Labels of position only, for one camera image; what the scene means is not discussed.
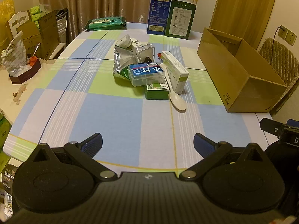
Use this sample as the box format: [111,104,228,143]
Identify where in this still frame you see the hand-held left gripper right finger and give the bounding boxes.
[179,133,269,181]

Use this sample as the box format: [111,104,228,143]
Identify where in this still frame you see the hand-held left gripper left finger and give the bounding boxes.
[28,133,118,181]

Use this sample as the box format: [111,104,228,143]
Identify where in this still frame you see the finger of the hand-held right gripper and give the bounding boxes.
[260,118,284,140]

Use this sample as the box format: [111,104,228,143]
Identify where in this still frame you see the white plastic spoon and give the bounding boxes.
[159,63,187,112]

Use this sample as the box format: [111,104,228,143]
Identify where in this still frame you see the cardboard box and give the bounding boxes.
[197,27,287,113]

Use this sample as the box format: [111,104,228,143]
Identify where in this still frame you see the small green box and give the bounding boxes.
[144,82,171,100]

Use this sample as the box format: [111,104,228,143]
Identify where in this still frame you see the white medicine box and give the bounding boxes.
[161,51,190,95]

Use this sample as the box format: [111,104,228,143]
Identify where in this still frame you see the clear plastic box blue lid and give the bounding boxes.
[127,62,166,87]

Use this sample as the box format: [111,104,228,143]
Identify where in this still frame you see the silver foil pouch green label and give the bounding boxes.
[113,45,141,80]

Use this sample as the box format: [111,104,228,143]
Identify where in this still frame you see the clear silver plastic bag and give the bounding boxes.
[135,42,155,64]

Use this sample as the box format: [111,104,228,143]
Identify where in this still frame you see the checkered cloth desktop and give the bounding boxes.
[2,23,275,175]

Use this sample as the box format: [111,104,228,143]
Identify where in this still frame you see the chair with quilted cover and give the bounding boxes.
[257,37,299,116]

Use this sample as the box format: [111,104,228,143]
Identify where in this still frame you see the cream side table cloth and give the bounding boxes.
[0,41,69,124]

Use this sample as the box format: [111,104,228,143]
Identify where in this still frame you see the green snack packet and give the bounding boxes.
[0,112,13,150]

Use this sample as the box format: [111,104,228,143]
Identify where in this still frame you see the dark printed packet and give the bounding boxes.
[0,165,18,192]

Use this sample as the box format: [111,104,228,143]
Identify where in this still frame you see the dark brown box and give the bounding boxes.
[9,56,42,85]

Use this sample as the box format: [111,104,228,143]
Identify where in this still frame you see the crinkled foil bag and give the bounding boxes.
[1,31,29,75]

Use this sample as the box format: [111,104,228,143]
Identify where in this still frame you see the brown storage carton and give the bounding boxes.
[16,9,61,60]

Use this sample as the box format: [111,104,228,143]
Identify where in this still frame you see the green wet wipes packet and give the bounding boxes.
[84,16,128,31]

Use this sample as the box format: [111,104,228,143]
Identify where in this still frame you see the wooden door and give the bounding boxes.
[209,0,279,47]

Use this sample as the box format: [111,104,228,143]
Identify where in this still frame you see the stack of magazines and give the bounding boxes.
[56,8,69,44]

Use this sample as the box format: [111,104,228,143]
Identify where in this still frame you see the tall green carton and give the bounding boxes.
[165,0,197,40]

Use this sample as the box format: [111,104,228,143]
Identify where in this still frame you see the green packets in carton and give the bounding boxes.
[30,4,50,22]

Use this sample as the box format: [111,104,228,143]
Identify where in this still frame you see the tall blue carton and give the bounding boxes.
[147,0,174,35]

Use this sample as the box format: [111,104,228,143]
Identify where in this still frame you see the brown curtain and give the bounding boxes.
[38,0,204,40]

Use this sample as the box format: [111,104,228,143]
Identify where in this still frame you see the white cardboard hanger card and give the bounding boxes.
[6,10,32,40]

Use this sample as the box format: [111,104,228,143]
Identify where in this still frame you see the yellow plastic bag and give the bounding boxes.
[0,0,16,47]

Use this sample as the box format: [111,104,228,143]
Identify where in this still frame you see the plain wall socket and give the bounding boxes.
[286,30,297,46]

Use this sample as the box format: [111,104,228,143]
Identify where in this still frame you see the dark charger cable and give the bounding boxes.
[274,26,285,43]

